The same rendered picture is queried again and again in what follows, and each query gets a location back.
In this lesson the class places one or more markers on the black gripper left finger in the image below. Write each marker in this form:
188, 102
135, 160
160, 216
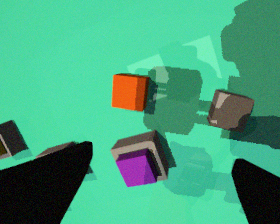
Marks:
40, 191

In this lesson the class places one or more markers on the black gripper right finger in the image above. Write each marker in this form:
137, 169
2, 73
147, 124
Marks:
259, 192

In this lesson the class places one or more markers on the yellow button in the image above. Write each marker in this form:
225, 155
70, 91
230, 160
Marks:
10, 142

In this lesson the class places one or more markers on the orange block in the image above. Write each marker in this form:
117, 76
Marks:
130, 91

